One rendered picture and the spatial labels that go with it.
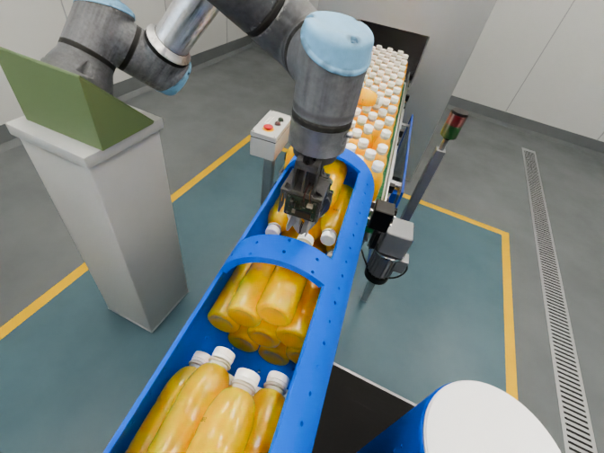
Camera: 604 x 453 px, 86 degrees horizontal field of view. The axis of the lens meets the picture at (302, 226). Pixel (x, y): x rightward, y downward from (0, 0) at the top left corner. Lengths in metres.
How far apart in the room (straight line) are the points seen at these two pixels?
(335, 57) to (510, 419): 0.75
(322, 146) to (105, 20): 0.90
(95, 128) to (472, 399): 1.15
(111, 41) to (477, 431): 1.35
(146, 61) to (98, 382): 1.42
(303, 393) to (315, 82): 0.43
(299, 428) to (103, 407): 1.42
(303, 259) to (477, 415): 0.47
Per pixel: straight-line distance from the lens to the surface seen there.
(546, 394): 2.42
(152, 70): 1.25
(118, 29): 1.24
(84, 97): 1.08
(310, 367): 0.55
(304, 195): 0.51
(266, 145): 1.23
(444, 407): 0.79
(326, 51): 0.42
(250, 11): 0.50
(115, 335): 2.00
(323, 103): 0.44
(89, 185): 1.24
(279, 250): 0.61
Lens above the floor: 1.70
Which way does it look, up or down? 44 degrees down
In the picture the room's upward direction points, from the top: 12 degrees clockwise
